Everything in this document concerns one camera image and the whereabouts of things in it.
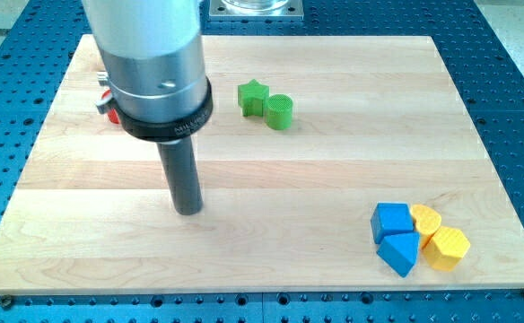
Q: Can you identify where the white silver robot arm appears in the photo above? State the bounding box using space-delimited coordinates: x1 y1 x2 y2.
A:
83 0 213 142

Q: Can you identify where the green cylinder block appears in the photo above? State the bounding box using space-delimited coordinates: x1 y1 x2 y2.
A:
265 94 293 130

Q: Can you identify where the green star block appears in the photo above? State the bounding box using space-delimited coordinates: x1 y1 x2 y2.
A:
238 79 270 117

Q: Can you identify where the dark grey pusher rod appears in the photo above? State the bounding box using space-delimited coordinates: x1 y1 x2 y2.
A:
157 136 203 215

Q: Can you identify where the wooden board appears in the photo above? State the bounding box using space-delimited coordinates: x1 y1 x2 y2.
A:
0 35 524 295

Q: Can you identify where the blue cube block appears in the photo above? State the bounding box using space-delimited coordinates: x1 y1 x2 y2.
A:
371 203 414 244

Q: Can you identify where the red block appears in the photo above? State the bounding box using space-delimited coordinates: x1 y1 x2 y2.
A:
101 90 119 125

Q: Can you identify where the blue triangular prism block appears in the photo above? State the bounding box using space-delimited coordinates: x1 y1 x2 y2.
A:
377 232 420 277

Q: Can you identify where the yellow heart block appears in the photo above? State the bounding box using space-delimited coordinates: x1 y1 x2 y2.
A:
410 204 441 249

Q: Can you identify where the yellow hexagon block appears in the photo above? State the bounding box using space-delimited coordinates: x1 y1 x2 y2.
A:
422 226 471 271

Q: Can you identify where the blue perforated table plate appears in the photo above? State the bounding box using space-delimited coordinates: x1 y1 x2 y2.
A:
0 1 524 322

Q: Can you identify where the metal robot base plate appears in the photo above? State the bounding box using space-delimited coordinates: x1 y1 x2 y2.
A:
208 0 304 22

